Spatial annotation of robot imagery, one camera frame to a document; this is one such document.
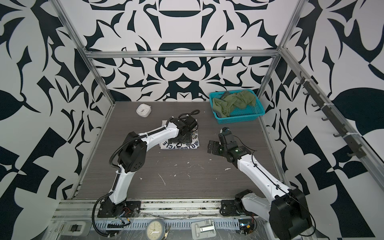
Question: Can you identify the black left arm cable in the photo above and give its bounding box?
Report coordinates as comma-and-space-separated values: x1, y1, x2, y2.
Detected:
91, 193, 131, 238

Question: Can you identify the green tank top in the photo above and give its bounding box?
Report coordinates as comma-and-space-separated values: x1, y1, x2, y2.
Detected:
212, 90, 257, 118

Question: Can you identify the round analog clock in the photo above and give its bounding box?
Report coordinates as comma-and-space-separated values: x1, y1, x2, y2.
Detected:
146, 219, 166, 240

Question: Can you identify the grey switch box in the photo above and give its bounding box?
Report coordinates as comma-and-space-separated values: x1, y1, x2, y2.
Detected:
60, 221, 88, 237

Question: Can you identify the aluminium cage frame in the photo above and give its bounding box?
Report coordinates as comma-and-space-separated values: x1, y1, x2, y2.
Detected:
52, 1, 384, 188

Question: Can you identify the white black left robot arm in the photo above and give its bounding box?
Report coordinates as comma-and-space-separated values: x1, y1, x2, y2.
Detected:
101, 114, 199, 215

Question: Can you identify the teal plastic basket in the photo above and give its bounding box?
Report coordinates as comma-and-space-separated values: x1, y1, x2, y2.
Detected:
209, 90, 265, 124

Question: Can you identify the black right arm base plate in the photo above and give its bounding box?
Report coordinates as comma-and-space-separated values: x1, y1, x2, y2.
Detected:
220, 199, 249, 216

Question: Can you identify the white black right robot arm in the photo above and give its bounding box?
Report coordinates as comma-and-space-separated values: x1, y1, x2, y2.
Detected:
208, 128, 317, 240

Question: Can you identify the white plastic latch device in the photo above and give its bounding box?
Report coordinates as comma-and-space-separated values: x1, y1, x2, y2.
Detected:
191, 219, 217, 240

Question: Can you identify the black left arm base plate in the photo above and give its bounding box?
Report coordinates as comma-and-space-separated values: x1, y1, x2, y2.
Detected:
97, 199, 141, 218

